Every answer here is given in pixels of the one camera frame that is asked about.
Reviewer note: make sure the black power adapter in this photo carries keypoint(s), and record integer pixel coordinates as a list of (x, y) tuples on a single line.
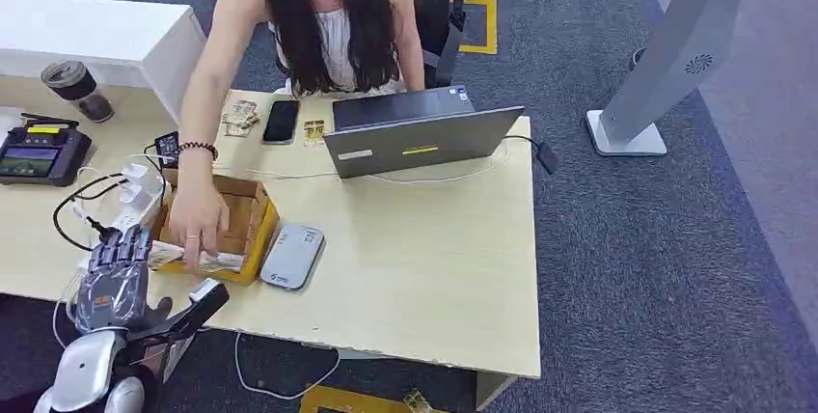
[(167, 148)]

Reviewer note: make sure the dark cup with lid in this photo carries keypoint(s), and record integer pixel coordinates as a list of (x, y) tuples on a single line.
[(76, 90)]

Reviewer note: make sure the pile of cards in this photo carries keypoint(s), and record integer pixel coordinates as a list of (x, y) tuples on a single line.
[(240, 118)]

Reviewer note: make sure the small yellow card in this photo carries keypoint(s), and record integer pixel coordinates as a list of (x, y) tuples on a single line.
[(314, 130)]

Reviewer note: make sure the person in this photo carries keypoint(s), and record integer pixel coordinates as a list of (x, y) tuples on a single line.
[(332, 20)]

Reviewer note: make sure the person's right hand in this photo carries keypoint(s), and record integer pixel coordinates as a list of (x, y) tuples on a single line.
[(197, 218)]

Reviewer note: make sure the black controller with screen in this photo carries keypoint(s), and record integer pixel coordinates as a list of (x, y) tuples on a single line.
[(39, 153)]

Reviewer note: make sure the black smartphone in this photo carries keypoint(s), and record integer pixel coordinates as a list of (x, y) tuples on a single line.
[(281, 121)]

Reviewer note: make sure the grey laptop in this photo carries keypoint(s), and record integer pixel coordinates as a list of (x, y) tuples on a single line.
[(418, 145)]

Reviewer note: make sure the wooden card box, yellow rim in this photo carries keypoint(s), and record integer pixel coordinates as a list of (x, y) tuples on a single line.
[(252, 231)]

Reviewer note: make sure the stack of cards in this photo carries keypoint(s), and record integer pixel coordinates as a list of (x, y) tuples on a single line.
[(223, 262), (165, 254)]

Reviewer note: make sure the desk leg panel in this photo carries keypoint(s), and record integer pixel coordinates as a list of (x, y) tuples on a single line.
[(492, 389)]

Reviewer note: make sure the black office chair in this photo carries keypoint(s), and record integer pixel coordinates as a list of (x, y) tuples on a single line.
[(441, 7)]

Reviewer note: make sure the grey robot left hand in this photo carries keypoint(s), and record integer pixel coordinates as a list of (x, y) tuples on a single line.
[(115, 292)]

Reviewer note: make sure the grey kiosk stand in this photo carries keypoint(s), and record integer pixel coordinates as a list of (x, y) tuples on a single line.
[(671, 52)]

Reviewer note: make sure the white power strip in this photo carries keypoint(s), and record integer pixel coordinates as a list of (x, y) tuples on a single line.
[(137, 196)]

